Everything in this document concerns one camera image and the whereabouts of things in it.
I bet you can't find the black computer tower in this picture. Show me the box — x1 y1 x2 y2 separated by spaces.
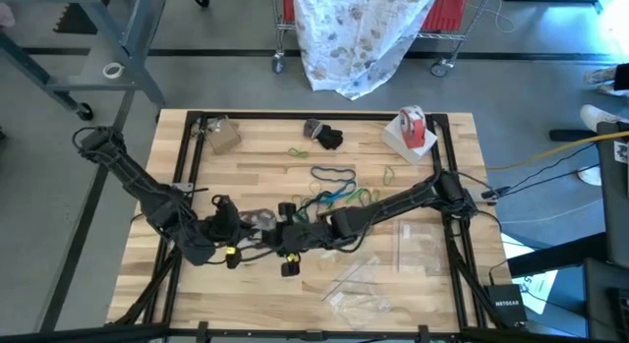
595 118 629 270

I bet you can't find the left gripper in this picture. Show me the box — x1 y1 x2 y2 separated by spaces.
205 194 247 251

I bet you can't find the black Netgear network switch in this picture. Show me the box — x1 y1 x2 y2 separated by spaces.
485 282 529 329

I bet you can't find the black desk leg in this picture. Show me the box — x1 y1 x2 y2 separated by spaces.
505 230 608 280

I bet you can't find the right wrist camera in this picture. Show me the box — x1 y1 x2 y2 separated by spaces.
279 253 302 279

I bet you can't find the blue desk foot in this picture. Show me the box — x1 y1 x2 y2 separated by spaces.
548 128 599 143

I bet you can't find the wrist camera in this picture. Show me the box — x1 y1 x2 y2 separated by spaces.
279 253 302 279
223 243 243 270

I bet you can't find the small brown cardboard box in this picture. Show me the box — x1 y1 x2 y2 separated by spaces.
203 114 244 156

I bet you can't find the white printed paper sheet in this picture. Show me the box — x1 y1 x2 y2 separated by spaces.
500 232 559 315

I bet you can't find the white cardboard box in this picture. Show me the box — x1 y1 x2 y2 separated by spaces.
381 113 438 165

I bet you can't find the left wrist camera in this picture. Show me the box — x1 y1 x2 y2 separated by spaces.
223 243 243 270

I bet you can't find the black rubber band loop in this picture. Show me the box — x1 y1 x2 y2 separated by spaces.
310 165 357 183

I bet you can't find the black aluminium table frame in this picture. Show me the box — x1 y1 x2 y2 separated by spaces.
104 109 531 343

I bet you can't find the white floral cloth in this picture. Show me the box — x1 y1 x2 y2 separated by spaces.
291 0 441 101

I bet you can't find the red tape dispenser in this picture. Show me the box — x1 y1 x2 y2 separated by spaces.
397 104 428 149

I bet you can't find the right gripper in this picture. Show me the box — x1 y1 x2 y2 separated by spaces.
274 201 335 256

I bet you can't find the white floor cable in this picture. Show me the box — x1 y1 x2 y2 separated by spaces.
466 0 517 34

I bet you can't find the white tape roll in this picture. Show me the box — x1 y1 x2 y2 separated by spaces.
101 61 125 81

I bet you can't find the black serrated foam pad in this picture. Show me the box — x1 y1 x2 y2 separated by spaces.
52 2 99 36

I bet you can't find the black floor cable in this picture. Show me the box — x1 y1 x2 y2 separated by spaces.
493 143 600 193
488 163 601 200

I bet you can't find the black and gray glove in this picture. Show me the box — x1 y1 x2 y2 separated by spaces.
302 117 344 151

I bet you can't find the yellow cable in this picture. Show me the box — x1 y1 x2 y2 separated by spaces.
485 130 629 172

